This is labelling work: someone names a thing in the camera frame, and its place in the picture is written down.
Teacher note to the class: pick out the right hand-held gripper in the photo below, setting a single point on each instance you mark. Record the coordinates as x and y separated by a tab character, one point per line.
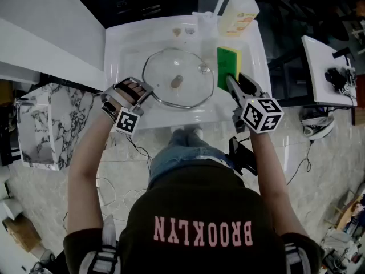
262	114

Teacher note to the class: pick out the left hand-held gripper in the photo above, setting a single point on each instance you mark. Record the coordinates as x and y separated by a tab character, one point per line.
127	121

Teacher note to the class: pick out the green yellow sponge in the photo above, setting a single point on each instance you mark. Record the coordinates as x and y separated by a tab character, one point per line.
225	61

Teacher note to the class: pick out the glass pot lid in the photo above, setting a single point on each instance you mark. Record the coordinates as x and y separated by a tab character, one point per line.
165	67

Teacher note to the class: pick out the person's right forearm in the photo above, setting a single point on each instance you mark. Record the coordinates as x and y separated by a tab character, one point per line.
271	175

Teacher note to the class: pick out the person's left forearm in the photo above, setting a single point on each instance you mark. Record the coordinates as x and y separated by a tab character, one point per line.
85	167

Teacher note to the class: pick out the person's left hand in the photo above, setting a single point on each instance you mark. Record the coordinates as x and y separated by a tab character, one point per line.
134	91

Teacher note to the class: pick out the black wristwatch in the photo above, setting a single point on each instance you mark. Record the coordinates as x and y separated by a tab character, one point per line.
109	107

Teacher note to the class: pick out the black waist-mounted device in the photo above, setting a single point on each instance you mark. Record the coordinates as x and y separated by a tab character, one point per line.
242	156

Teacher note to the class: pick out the white sink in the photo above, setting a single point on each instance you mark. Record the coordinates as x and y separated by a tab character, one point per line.
119	33

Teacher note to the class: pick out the marble pattern cabinet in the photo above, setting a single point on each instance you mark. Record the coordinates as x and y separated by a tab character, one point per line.
71	110

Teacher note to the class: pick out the person's blue jeans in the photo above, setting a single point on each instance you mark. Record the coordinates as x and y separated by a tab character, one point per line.
182	156

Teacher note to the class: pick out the yellow dish soap pump bottle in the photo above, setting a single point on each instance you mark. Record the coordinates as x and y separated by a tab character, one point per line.
236	16

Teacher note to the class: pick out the white desk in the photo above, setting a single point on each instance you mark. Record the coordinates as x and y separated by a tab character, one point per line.
316	67

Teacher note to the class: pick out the white faucet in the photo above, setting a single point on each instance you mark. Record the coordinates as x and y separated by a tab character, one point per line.
207	16

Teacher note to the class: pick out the grey white sneaker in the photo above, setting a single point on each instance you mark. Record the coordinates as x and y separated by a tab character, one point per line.
318	125

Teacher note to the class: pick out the black device on desk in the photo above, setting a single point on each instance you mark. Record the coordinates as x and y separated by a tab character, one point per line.
339	78

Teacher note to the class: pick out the person's black shirt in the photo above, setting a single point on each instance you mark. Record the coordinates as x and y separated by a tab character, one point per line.
199	204

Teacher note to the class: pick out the black metal rack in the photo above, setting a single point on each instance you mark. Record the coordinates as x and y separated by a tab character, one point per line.
7	153

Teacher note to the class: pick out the white roll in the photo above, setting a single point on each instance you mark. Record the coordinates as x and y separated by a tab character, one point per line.
10	210

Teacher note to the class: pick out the pile of assorted items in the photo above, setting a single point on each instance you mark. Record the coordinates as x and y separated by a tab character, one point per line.
342	238

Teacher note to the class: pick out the cardboard box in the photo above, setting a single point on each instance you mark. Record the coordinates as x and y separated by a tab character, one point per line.
20	233

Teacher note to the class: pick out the black desk clamp post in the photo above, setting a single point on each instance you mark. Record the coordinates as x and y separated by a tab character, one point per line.
342	53

